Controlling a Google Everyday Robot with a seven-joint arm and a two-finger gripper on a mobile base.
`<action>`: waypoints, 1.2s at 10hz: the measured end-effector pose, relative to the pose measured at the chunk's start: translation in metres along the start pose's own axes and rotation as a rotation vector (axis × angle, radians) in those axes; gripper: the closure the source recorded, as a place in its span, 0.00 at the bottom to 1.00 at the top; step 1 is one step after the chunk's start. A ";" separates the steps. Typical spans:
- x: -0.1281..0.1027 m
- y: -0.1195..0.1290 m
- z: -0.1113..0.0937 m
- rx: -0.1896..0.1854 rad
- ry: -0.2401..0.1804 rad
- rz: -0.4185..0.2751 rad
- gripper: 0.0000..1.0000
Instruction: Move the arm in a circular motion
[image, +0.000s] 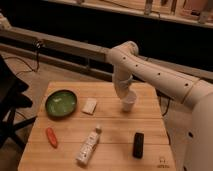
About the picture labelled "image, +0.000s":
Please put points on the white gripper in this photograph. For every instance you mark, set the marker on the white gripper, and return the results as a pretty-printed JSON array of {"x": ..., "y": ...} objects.
[{"x": 128, "y": 100}]

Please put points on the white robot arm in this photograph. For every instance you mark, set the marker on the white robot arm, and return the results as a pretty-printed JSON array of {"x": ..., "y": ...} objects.
[{"x": 192, "y": 92}]

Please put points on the black rectangular block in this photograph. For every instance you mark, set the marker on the black rectangular block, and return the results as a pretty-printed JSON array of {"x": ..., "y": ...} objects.
[{"x": 138, "y": 145}]

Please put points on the white rectangular sponge block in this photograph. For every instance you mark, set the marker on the white rectangular sponge block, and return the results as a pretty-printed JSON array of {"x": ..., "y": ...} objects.
[{"x": 89, "y": 106}]

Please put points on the wooden table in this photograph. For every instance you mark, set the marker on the wooden table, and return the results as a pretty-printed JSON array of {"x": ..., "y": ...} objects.
[{"x": 114, "y": 152}]

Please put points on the white plastic bottle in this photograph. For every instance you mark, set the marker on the white plastic bottle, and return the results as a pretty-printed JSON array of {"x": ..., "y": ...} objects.
[{"x": 89, "y": 146}]

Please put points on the green round bowl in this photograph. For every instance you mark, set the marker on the green round bowl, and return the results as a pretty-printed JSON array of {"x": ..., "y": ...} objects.
[{"x": 61, "y": 103}]

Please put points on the red orange carrot toy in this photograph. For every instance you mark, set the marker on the red orange carrot toy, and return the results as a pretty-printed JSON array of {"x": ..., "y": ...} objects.
[{"x": 51, "y": 137}]

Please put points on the black office chair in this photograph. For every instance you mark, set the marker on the black office chair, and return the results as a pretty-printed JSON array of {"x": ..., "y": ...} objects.
[{"x": 12, "y": 98}]

